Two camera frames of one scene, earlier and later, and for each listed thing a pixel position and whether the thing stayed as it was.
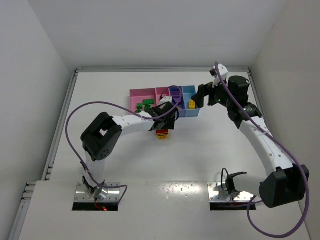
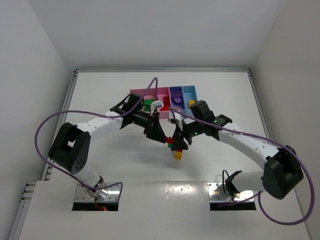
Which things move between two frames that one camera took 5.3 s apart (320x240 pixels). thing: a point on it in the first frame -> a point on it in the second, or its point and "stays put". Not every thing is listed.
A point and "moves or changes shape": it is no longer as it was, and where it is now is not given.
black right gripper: x=207 y=93 -> x=183 y=132
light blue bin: x=191 y=110 stays put
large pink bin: x=137 y=96 stays put
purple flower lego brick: x=177 y=100 stays put
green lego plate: x=148 y=101 stays put
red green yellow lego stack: x=162 y=134 moves or changes shape
